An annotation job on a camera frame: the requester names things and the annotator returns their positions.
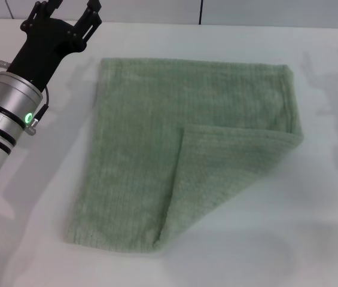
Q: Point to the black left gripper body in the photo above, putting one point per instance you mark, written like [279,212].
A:
[40,51]

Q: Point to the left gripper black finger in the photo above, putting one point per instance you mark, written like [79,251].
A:
[89,25]
[43,10]

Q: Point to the green terry towel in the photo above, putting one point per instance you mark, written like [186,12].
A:
[144,155]

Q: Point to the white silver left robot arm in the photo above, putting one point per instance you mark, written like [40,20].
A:
[10,101]

